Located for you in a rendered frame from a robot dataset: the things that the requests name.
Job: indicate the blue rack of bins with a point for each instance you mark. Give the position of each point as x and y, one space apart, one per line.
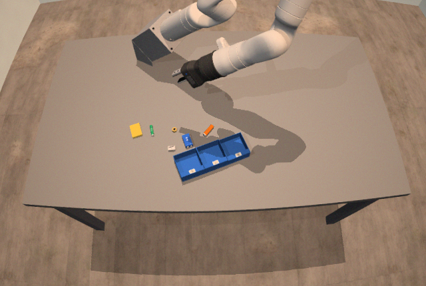
211 156

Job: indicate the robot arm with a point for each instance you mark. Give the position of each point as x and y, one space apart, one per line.
263 47

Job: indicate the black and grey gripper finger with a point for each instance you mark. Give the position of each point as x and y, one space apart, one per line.
181 80
176 72

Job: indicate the blue nine-volt battery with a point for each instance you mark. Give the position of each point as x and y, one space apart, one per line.
187 140

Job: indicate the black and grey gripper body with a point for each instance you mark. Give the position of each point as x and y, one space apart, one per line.
209 67

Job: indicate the orange aa battery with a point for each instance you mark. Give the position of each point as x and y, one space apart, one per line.
208 130

